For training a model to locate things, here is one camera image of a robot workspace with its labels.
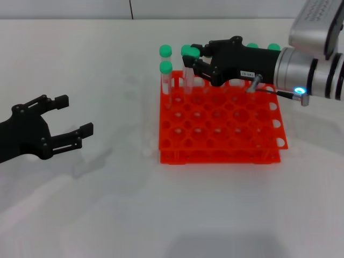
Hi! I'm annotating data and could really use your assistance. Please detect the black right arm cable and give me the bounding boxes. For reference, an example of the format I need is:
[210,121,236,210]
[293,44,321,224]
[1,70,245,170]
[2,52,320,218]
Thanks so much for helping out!
[246,74,310,107]

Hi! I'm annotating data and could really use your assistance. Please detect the orange test tube rack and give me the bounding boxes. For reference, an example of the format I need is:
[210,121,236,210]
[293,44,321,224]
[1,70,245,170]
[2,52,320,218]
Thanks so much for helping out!
[158,70,289,166]

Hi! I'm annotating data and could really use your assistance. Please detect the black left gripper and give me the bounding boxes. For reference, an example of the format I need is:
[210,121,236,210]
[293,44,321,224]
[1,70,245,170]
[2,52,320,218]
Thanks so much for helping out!
[0,94,95,163]

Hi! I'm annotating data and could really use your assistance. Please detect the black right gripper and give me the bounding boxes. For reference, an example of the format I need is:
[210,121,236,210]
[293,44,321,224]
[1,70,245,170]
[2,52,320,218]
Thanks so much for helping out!
[182,34,282,88]

